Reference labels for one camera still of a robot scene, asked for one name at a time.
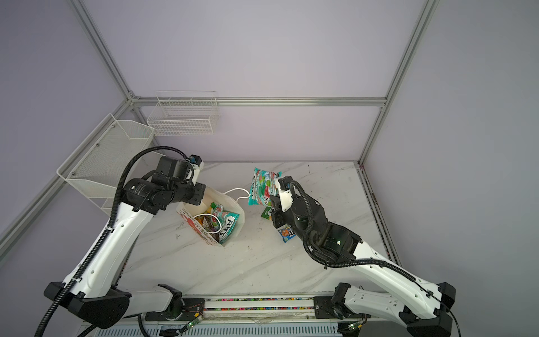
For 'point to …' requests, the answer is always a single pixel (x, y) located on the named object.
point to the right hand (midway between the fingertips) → (269, 195)
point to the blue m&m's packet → (286, 234)
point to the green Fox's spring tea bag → (265, 213)
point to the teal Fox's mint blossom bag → (263, 187)
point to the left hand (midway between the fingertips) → (197, 192)
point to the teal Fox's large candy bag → (228, 221)
